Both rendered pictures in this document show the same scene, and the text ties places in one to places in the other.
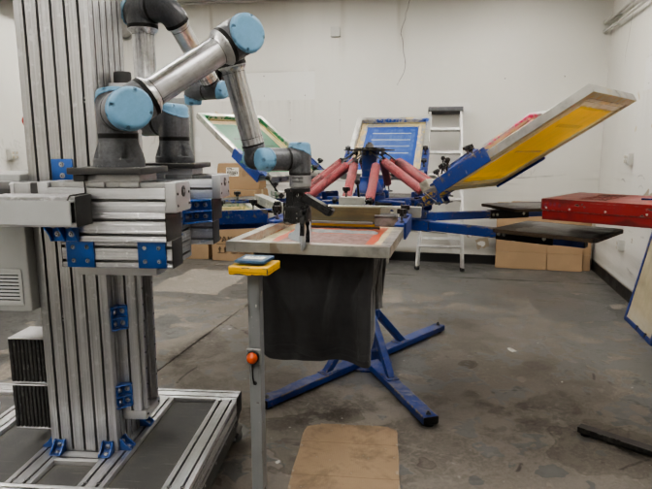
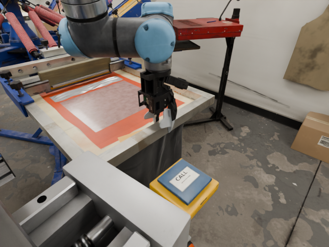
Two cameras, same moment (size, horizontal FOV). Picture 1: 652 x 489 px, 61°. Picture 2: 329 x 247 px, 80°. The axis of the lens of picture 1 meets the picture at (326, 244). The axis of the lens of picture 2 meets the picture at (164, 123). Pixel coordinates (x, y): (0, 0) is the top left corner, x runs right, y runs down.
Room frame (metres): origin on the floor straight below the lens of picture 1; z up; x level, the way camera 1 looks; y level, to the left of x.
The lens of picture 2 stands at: (1.63, 0.53, 1.36)
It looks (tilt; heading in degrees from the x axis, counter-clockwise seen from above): 35 degrees down; 301
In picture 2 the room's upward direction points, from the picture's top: straight up
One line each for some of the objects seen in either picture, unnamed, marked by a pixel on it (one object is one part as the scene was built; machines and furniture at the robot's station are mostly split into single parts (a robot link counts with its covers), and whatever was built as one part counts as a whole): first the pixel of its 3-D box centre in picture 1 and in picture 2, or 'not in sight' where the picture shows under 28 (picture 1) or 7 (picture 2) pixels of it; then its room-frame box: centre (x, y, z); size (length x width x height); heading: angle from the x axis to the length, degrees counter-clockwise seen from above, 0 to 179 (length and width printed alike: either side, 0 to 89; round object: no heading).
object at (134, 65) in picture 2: (403, 226); (122, 65); (2.44, -0.34, 0.98); 0.30 x 0.05 x 0.07; 167
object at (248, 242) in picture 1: (330, 233); (104, 92); (2.27, -0.02, 0.97); 0.79 x 0.58 x 0.04; 167
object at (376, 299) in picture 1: (376, 294); not in sight; (2.17, -0.21, 0.74); 0.46 x 0.04 x 0.42; 167
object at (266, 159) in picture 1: (271, 159); (148, 38); (1.87, 0.18, 1.28); 0.11 x 0.11 x 0.08; 31
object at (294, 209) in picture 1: (298, 205); (156, 89); (1.91, 0.10, 1.12); 0.09 x 0.08 x 0.12; 77
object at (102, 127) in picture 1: (116, 111); not in sight; (1.73, 0.63, 1.42); 0.13 x 0.12 x 0.14; 31
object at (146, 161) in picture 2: (312, 308); (150, 162); (1.99, 0.05, 0.74); 0.45 x 0.03 x 0.43; 77
